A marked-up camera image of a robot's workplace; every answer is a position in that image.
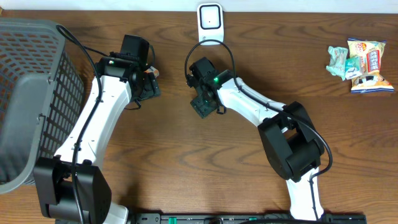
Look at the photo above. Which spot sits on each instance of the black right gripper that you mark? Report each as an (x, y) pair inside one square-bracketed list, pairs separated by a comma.
[(201, 111)]

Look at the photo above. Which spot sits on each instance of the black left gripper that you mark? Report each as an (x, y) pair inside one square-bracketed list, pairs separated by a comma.
[(152, 86)]

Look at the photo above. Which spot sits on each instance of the orange tissue pack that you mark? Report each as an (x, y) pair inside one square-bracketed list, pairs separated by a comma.
[(152, 71)]

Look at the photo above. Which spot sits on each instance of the teal wet wipes pack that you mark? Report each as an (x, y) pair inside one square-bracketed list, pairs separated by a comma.
[(338, 56)]

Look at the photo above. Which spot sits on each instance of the teal kleenex tissue pack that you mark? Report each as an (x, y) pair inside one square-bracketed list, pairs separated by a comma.
[(353, 68)]

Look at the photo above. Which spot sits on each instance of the white snack bag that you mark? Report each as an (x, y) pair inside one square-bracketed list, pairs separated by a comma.
[(370, 53)]

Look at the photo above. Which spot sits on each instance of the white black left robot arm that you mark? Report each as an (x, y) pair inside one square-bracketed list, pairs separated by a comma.
[(70, 185)]

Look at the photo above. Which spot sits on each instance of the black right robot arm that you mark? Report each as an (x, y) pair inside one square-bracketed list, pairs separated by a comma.
[(287, 134)]

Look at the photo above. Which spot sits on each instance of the white barcode scanner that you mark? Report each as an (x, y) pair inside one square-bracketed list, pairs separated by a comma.
[(210, 23)]

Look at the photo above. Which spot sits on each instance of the grey plastic basket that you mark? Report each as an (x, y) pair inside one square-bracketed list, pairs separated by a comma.
[(41, 97)]

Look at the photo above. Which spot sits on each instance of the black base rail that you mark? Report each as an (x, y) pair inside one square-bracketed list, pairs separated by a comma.
[(156, 218)]

